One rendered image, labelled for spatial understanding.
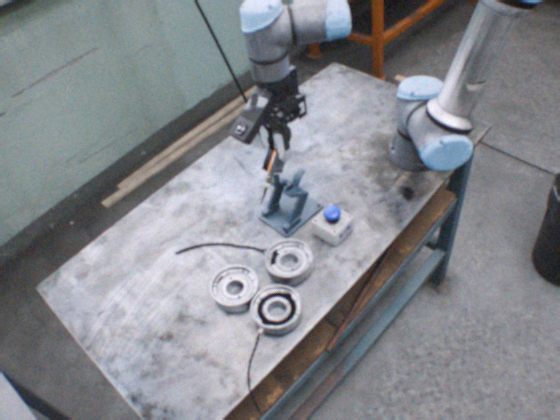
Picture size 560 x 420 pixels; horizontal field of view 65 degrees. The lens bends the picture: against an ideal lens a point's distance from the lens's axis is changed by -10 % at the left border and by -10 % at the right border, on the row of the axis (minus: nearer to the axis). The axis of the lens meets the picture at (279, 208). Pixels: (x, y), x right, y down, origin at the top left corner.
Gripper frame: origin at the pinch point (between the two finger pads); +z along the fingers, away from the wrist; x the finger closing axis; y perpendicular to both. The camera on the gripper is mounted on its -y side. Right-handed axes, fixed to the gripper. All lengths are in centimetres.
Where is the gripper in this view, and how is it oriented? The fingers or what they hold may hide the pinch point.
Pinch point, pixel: (276, 156)
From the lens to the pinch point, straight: 105.3
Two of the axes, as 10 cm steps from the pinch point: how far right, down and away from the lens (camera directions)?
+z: 1.2, 6.7, 7.3
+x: -7.0, -4.7, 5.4
